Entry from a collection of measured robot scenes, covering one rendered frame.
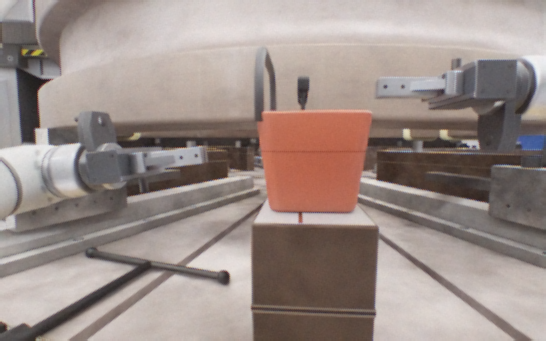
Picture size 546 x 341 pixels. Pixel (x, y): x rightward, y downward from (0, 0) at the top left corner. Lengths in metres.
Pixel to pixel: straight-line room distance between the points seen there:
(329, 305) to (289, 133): 0.20
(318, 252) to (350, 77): 0.82
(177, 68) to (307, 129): 0.91
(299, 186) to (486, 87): 0.26
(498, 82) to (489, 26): 1.18
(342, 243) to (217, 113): 0.85
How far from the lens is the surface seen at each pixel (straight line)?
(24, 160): 0.56
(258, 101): 0.34
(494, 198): 1.47
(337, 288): 0.34
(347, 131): 0.34
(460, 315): 0.97
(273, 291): 0.34
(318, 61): 1.06
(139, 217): 1.66
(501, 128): 0.49
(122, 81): 1.38
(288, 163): 0.34
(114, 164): 0.44
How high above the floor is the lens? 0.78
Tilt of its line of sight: 6 degrees down
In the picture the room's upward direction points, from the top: straight up
